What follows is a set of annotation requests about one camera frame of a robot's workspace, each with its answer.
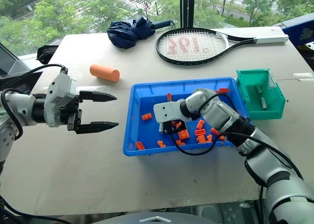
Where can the black window frame post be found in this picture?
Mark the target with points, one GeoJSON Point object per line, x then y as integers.
{"type": "Point", "coordinates": [187, 8]}

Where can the strip of clear tape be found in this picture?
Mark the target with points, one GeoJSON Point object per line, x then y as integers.
{"type": "Point", "coordinates": [303, 76]}

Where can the navy folded umbrella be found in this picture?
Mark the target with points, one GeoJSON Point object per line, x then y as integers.
{"type": "Point", "coordinates": [125, 34]}

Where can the blue plastic bin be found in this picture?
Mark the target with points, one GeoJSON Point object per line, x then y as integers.
{"type": "Point", "coordinates": [147, 131]}

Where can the dark slanted panel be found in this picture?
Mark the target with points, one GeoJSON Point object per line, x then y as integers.
{"type": "Point", "coordinates": [14, 67]}

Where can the grey metal bolts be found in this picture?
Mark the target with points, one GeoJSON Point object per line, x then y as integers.
{"type": "Point", "coordinates": [263, 102]}

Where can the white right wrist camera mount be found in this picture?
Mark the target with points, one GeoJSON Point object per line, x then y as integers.
{"type": "Point", "coordinates": [166, 111]}

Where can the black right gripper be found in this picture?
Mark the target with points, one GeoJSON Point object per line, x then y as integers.
{"type": "Point", "coordinates": [169, 128]}

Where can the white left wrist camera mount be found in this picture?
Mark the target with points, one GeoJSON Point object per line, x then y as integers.
{"type": "Point", "coordinates": [61, 91]}

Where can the orange foam cylinder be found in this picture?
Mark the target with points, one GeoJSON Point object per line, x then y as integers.
{"type": "Point", "coordinates": [104, 72]}

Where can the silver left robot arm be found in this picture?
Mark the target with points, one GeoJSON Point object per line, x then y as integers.
{"type": "Point", "coordinates": [20, 107]}

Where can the black bundle at table edge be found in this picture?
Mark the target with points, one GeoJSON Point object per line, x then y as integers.
{"type": "Point", "coordinates": [45, 53]}

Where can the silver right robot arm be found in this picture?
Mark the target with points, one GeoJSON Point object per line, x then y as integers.
{"type": "Point", "coordinates": [269, 165]}

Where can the orange plastic brick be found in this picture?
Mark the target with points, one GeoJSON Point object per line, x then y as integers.
{"type": "Point", "coordinates": [201, 124]}
{"type": "Point", "coordinates": [147, 116]}
{"type": "Point", "coordinates": [183, 134]}
{"type": "Point", "coordinates": [214, 131]}
{"type": "Point", "coordinates": [201, 139]}
{"type": "Point", "coordinates": [161, 143]}
{"type": "Point", "coordinates": [169, 97]}
{"type": "Point", "coordinates": [200, 132]}
{"type": "Point", "coordinates": [223, 90]}
{"type": "Point", "coordinates": [180, 142]}
{"type": "Point", "coordinates": [140, 145]}
{"type": "Point", "coordinates": [222, 137]}
{"type": "Point", "coordinates": [209, 138]}

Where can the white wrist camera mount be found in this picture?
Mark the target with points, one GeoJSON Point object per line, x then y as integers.
{"type": "Point", "coordinates": [61, 91]}
{"type": "Point", "coordinates": [166, 111]}

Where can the black white tennis racket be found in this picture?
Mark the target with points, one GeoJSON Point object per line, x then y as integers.
{"type": "Point", "coordinates": [245, 39]}

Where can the green plastic bin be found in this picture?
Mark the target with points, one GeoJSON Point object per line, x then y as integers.
{"type": "Point", "coordinates": [269, 112]}

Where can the blue structure beside table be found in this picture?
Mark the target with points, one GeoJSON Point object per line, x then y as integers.
{"type": "Point", "coordinates": [299, 28]}

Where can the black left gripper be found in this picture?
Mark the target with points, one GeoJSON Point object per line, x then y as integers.
{"type": "Point", "coordinates": [71, 112]}

